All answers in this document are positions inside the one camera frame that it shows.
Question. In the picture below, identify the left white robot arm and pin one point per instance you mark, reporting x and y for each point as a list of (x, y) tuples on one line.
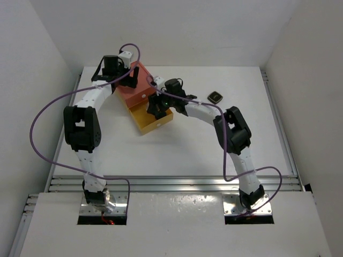
[(82, 129)]

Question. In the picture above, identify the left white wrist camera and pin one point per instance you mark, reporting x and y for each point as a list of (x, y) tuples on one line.
[(126, 57)]

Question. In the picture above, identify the yellow drawer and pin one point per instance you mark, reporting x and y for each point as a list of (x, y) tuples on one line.
[(147, 122)]

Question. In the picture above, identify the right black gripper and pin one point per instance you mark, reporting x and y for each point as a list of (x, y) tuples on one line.
[(155, 99)]

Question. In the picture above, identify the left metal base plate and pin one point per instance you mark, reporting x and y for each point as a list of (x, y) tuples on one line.
[(116, 206)]

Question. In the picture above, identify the orange drawer box shell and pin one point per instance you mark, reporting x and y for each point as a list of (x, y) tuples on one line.
[(142, 84)]

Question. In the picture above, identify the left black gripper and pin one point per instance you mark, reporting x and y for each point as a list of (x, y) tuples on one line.
[(129, 81)]

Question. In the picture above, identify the aluminium rail frame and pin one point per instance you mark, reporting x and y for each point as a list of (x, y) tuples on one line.
[(162, 184)]

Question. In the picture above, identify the orange drawer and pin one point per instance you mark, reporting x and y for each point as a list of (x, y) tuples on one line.
[(136, 97)]

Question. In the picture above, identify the black square compact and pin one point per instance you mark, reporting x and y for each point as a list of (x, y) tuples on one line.
[(215, 97)]

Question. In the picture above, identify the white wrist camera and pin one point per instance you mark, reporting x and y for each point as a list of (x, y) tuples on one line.
[(158, 82), (126, 57)]

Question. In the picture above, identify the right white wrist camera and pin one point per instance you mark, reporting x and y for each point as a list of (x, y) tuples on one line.
[(158, 82)]

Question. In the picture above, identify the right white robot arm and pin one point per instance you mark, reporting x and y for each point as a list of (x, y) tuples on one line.
[(233, 133)]

